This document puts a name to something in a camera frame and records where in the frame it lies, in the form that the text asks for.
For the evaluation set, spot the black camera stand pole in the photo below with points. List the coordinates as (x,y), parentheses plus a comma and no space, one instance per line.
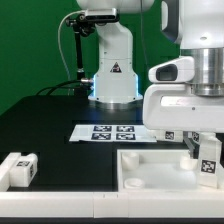
(80,29)

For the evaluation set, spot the grey camera on stand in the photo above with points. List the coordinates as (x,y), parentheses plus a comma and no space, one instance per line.
(100,15)

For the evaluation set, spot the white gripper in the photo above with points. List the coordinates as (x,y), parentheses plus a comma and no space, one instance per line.
(170,104)

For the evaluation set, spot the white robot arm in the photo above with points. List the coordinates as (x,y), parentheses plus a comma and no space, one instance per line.
(197,26)

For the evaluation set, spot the white U-shaped obstacle fence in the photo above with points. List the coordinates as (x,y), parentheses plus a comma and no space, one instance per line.
(118,204)

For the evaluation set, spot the AprilTag marker sheet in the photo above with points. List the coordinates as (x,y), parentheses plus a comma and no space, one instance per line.
(111,133)

